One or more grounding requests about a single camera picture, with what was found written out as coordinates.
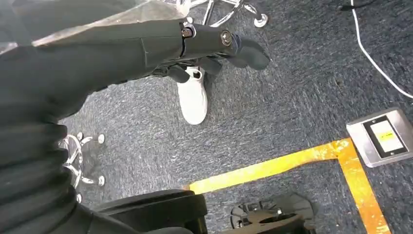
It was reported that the chrome chair base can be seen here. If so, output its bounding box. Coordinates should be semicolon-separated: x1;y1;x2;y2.
180;0;269;28
59;132;107;204

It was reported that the yellow floor tape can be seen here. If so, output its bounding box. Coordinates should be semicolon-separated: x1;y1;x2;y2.
188;137;393;234

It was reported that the white shoe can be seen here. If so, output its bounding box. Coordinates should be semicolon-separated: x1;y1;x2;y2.
176;66;209;126

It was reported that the white cable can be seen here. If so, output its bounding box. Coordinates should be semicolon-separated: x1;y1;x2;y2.
350;0;413;99

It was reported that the steel floor socket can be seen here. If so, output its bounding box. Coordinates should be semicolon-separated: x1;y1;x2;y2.
346;107;413;169

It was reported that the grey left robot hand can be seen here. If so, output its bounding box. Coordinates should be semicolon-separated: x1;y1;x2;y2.
0;0;272;127

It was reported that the black robot leg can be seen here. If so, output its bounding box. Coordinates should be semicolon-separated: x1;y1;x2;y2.
94;189;209;234

